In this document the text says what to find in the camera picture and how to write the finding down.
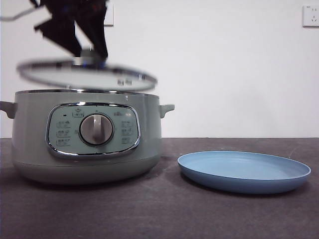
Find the blue round plate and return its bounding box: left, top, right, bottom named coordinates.
left=177, top=150, right=312, bottom=195

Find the glass lid with green knob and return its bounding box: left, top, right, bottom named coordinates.
left=16, top=48, right=159, bottom=92

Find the pale green electric steamer pot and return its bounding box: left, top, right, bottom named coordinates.
left=0, top=89, right=175, bottom=185

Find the white wall socket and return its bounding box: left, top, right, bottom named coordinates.
left=302, top=5, right=319, bottom=28
left=103, top=4, right=115, bottom=27

